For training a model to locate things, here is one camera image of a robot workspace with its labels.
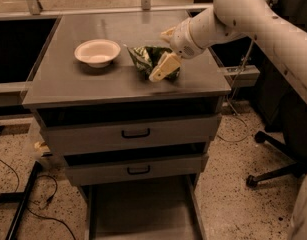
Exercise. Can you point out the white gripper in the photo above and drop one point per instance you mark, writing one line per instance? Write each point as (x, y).
(180, 41)

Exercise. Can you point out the green jalapeno chip bag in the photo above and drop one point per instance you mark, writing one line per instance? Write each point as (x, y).
(145, 58)

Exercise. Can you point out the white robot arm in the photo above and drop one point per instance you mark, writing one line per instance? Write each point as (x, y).
(286, 47)

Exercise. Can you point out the grey drawer cabinet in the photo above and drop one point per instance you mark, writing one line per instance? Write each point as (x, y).
(62, 81)

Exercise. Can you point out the middle grey drawer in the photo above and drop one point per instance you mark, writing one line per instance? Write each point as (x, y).
(110, 166)

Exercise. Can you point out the grey drawer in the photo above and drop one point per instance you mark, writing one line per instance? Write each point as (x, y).
(119, 126)
(151, 209)
(110, 166)

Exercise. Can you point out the top grey drawer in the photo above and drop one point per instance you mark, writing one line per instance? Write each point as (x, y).
(119, 126)

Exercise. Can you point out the bottom grey drawer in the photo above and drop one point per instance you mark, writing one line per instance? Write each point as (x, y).
(151, 209)

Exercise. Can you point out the white paper bowl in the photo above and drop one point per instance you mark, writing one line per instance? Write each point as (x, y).
(97, 53)

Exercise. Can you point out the black office chair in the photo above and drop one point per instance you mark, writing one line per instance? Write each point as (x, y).
(293, 115)

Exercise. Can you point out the aluminium rail bracket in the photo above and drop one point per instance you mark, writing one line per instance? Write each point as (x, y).
(239, 77)

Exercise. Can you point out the black top drawer handle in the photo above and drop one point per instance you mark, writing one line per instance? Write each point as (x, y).
(133, 134)

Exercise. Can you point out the black drawer handle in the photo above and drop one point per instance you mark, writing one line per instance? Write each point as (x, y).
(133, 134)
(138, 171)

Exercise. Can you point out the black middle drawer handle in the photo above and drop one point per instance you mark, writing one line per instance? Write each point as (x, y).
(138, 171)

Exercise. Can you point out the black metal floor frame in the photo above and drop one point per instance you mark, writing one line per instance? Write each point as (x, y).
(21, 198)

